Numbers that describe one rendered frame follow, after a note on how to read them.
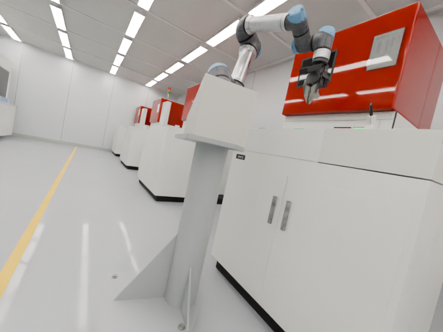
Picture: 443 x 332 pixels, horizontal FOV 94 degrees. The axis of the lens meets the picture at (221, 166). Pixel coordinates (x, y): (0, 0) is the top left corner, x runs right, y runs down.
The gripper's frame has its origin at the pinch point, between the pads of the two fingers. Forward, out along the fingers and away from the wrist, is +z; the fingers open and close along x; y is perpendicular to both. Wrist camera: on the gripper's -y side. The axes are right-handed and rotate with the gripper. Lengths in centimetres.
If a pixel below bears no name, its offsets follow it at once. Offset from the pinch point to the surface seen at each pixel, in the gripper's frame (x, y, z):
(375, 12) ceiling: 68, 170, -165
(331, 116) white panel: 22, 59, -9
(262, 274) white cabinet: 0, -4, 88
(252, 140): 29.5, -3.9, 22.2
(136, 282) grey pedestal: 26, -57, 101
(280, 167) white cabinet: 3.9, -3.9, 34.4
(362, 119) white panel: 1, 59, -7
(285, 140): 4.9, -3.9, 20.7
